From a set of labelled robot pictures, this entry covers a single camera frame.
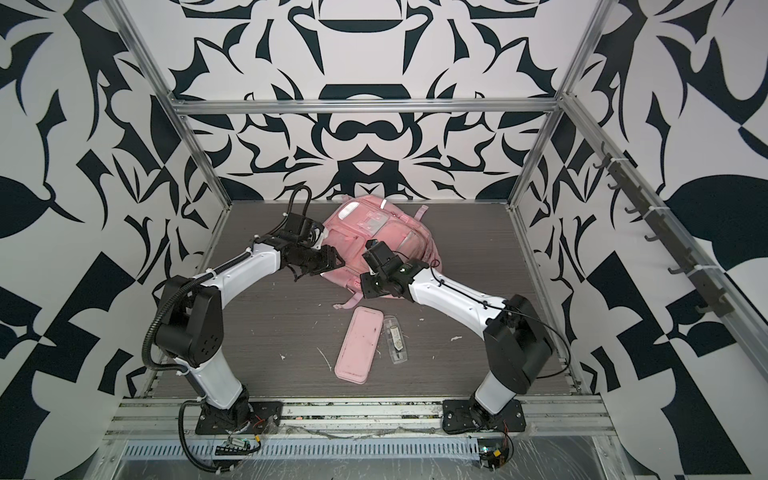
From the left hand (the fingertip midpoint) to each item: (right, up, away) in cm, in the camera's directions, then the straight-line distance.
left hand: (340, 259), depth 90 cm
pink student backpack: (+2, +11, +15) cm, 19 cm away
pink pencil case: (+6, -24, -7) cm, 26 cm away
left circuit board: (-21, -41, -21) cm, 51 cm away
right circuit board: (+38, -44, -19) cm, 61 cm away
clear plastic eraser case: (+16, -22, -5) cm, 28 cm away
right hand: (+8, -6, -6) cm, 12 cm away
